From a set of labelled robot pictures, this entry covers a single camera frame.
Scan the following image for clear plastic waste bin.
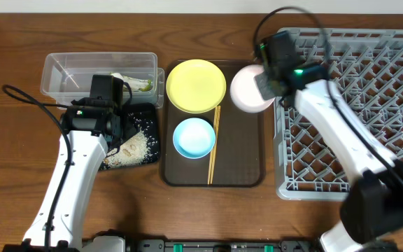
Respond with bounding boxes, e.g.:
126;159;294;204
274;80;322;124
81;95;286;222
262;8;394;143
41;52;164;109

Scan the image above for pink bowl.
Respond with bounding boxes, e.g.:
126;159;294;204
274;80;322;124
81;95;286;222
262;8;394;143
229;64;274;113

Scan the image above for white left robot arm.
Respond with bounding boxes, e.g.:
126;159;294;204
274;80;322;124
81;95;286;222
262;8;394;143
3;75;137;251

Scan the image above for rice leftovers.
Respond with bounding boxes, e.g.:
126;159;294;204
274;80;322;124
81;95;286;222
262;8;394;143
103;111;159;167

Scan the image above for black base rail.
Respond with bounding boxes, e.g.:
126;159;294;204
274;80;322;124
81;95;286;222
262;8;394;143
82;229;325;252

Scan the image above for grey dishwasher rack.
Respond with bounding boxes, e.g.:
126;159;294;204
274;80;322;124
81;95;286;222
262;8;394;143
274;28;403;201

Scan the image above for black waste tray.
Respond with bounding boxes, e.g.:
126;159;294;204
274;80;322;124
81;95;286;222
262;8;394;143
98;102;161;172

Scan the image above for dark brown serving tray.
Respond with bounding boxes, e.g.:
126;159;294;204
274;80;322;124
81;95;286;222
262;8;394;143
160;59;266;188

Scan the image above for yellow plate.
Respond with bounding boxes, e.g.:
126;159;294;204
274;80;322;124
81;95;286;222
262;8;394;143
166;59;227;113

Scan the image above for food wrapper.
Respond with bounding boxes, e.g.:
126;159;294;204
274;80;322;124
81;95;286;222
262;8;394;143
110;73;153;92

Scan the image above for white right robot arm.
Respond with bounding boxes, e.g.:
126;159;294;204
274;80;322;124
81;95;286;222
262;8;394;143
253;31;403;251

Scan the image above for light blue bowl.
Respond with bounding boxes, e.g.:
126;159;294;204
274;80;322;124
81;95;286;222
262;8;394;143
172;118;215;159

